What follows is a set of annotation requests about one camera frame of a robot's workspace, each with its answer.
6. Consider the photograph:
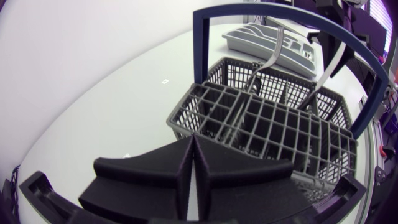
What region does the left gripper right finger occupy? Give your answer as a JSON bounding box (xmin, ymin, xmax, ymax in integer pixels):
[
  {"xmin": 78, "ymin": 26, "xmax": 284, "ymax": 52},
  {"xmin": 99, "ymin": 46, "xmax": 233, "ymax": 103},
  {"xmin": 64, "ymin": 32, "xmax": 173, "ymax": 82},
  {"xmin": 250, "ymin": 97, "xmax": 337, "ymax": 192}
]
[{"xmin": 194, "ymin": 135, "xmax": 312, "ymax": 222}]

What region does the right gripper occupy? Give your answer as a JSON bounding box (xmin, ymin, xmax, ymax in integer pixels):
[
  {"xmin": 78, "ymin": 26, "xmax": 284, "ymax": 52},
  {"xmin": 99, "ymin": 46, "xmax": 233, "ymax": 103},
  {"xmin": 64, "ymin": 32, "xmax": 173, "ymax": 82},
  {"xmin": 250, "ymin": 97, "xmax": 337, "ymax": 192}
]
[{"xmin": 307, "ymin": 29, "xmax": 356, "ymax": 78}]

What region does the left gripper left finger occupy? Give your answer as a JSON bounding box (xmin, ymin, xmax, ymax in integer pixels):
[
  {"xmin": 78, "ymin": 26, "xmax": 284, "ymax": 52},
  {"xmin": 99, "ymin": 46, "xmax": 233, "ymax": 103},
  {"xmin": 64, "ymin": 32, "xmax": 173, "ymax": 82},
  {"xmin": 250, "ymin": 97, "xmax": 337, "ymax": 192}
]
[{"xmin": 78, "ymin": 135, "xmax": 195, "ymax": 222}]

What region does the steel knife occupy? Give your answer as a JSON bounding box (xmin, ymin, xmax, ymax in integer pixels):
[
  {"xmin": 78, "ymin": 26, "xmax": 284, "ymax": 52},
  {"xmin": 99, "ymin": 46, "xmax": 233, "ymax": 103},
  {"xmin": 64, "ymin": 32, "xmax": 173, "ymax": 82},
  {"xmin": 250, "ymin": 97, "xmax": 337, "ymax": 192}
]
[{"xmin": 298, "ymin": 42, "xmax": 346, "ymax": 110}]

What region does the grey cutlery tray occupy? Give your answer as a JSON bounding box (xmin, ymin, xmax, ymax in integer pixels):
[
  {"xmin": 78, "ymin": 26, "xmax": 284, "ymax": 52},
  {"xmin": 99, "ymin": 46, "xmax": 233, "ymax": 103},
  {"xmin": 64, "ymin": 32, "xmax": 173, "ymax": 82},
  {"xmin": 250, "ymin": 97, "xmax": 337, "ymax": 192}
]
[{"xmin": 221, "ymin": 22, "xmax": 318, "ymax": 78}]

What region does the grey cutlery basket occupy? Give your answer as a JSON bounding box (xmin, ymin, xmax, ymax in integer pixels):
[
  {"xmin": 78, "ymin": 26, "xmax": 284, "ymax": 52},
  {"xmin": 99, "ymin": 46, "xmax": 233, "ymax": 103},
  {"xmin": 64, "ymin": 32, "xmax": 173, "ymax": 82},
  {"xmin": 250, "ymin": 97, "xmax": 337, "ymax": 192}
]
[{"xmin": 166, "ymin": 2, "xmax": 389, "ymax": 203}]

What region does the steel fork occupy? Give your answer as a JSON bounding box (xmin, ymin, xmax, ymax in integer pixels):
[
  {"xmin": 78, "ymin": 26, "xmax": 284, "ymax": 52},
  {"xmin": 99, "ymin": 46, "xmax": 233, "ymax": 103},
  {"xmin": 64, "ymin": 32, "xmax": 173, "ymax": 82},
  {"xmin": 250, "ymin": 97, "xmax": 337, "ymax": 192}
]
[{"xmin": 245, "ymin": 26, "xmax": 285, "ymax": 91}]

